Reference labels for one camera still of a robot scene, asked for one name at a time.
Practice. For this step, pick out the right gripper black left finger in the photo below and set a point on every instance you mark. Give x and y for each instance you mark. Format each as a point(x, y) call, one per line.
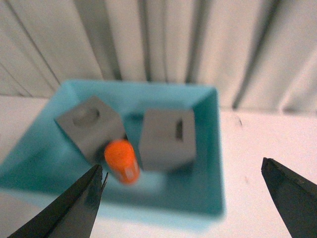
point(72, 214)

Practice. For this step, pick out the white pleated curtain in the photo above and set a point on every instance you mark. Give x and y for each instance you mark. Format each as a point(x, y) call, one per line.
point(259, 54)

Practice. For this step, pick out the gray cube with square hole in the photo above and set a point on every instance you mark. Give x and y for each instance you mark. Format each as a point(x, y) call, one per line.
point(168, 139)

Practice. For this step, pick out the orange cylinder marked 4680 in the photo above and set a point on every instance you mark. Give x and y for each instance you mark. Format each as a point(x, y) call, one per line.
point(122, 161)

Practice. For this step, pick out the light blue plastic box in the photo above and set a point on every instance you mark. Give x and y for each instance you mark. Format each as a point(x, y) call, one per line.
point(45, 160)

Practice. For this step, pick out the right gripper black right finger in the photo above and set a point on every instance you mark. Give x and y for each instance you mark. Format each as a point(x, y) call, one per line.
point(294, 196)

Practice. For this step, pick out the gray cube with round hole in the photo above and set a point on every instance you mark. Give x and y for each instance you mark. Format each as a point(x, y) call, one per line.
point(91, 126)

